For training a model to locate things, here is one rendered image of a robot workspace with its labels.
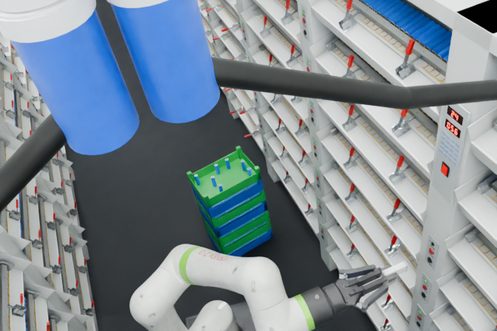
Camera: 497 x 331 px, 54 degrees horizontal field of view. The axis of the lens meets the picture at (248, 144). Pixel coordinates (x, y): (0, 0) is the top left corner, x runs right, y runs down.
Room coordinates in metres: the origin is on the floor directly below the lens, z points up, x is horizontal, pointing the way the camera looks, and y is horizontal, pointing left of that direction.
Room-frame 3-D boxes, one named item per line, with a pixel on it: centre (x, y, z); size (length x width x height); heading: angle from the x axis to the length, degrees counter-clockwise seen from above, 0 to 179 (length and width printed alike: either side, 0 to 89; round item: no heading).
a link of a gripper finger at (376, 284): (0.64, -0.23, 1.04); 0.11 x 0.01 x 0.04; 102
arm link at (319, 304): (0.62, -0.09, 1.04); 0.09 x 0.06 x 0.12; 13
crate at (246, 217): (1.67, 0.15, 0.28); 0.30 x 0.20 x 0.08; 112
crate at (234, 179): (1.67, 0.15, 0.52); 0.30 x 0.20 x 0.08; 112
